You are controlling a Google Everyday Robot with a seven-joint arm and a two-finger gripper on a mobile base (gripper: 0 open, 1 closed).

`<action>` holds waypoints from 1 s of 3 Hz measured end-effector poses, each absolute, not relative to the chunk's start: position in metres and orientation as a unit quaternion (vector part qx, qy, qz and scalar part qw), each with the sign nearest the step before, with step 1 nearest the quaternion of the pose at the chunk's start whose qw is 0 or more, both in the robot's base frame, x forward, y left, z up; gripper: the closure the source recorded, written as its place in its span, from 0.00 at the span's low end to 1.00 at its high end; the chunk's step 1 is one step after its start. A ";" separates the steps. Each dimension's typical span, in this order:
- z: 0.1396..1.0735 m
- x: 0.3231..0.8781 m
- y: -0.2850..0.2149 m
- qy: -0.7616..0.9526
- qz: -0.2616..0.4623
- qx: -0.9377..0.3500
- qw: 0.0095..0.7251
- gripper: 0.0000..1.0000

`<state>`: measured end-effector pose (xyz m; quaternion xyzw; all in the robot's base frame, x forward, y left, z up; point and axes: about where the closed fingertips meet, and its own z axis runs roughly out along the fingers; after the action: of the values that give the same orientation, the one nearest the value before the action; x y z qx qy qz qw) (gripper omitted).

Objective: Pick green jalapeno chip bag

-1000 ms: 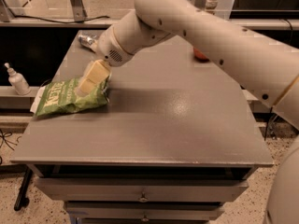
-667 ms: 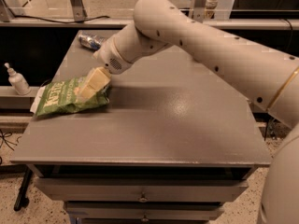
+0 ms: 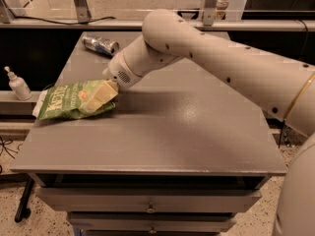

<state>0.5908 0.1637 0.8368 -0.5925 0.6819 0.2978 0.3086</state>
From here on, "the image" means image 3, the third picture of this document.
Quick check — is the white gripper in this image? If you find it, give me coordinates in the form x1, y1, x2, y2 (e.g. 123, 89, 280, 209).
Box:
80, 52, 142, 113

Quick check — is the green jalapeno chip bag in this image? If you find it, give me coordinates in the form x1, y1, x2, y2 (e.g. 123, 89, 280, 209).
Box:
32, 81, 115, 120

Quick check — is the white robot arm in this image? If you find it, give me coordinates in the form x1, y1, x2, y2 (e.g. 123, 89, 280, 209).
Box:
102, 9, 315, 236

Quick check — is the crushed silver soda can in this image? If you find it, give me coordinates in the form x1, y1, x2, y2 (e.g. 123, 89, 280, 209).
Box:
82, 34, 120, 56

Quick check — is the white pump bottle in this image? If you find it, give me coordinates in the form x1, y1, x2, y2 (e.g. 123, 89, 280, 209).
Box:
4, 66, 32, 100

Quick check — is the grey drawer cabinet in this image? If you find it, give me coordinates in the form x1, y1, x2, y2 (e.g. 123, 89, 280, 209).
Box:
11, 30, 289, 236

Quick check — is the top grey drawer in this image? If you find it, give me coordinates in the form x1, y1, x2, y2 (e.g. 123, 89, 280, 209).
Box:
36, 188, 262, 213

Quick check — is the grey drawer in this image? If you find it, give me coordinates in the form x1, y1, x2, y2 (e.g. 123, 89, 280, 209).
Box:
36, 188, 262, 213
67, 212, 236, 233

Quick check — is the black table leg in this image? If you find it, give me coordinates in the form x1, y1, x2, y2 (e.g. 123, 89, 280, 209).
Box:
14, 177, 34, 223

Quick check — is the metal frame post left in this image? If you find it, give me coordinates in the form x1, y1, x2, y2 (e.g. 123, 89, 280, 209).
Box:
73, 0, 92, 24

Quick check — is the metal frame post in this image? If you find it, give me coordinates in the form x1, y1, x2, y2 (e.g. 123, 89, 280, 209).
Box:
203, 0, 218, 26
73, 0, 92, 24

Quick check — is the black cable on shelf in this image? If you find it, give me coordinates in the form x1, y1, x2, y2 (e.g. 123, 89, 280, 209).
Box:
9, 15, 116, 26

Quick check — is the black floor cable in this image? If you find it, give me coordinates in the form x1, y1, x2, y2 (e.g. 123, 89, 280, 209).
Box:
0, 135, 24, 175

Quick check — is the metal frame post right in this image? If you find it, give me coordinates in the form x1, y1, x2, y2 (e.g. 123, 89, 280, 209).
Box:
203, 0, 218, 26

